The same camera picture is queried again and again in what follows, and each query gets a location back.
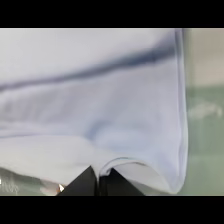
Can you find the light blue shirt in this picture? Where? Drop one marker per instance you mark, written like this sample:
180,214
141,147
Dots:
100,116

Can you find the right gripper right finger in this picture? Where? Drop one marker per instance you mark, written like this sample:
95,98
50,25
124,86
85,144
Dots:
115,185

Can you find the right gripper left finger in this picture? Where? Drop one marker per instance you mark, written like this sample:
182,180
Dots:
85,185

